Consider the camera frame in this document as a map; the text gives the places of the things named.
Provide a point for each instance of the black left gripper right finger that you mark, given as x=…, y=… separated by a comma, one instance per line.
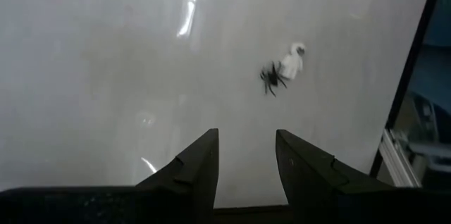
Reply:
x=352, y=206

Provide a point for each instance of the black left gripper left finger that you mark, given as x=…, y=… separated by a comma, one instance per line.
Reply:
x=105, y=206

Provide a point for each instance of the small black plastic spider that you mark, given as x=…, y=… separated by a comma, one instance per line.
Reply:
x=272, y=77

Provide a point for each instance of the small white plastic skeleton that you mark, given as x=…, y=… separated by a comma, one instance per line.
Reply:
x=291, y=63

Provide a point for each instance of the silver metal rail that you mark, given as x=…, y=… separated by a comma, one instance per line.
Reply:
x=400, y=160

